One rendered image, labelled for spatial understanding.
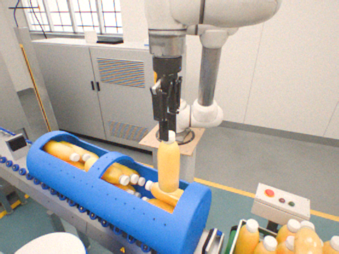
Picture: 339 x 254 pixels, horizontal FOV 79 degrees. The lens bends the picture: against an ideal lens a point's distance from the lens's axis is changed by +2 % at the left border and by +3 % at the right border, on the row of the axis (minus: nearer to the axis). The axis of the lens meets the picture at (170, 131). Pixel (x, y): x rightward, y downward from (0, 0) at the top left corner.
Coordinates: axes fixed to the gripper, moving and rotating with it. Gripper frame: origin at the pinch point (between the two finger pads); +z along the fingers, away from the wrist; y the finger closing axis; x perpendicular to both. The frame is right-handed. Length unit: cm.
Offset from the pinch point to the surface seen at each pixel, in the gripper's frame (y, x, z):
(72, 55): -131, -221, 16
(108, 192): 9.1, -20.9, 29.6
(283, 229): -17, 40, 40
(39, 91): -32, -129, 20
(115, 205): 11.0, -15.9, 32.4
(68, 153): 1, -55, 29
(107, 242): 12, -26, 62
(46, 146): 3, -70, 29
